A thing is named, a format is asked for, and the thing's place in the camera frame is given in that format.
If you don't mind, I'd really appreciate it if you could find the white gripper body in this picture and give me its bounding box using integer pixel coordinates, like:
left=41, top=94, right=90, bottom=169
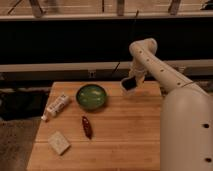
left=129, top=60, right=147, bottom=84

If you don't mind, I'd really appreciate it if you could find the black eraser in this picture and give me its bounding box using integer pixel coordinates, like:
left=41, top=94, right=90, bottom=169
left=122, top=77, right=137, bottom=90

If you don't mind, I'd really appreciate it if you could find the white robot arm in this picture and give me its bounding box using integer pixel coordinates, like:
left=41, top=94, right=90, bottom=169
left=129, top=38, right=213, bottom=171

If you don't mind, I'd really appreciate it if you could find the white ceramic cup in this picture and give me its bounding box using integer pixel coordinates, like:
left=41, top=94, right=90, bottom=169
left=121, top=77, right=137, bottom=97

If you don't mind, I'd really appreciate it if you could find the thin black rod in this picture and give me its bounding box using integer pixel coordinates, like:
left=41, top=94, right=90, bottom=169
left=109, top=10, right=140, bottom=77

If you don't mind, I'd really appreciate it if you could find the green bowl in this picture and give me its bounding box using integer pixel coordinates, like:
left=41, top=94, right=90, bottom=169
left=76, top=84, right=107, bottom=110

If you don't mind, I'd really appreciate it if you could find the dark red pepper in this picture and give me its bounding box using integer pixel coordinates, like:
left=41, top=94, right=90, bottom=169
left=82, top=116, right=93, bottom=139

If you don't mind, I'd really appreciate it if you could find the white tube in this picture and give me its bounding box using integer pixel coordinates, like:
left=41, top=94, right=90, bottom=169
left=41, top=94, right=70, bottom=121

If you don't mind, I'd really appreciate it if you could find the white rectangular box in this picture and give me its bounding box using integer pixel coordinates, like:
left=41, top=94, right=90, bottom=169
left=48, top=131, right=70, bottom=155

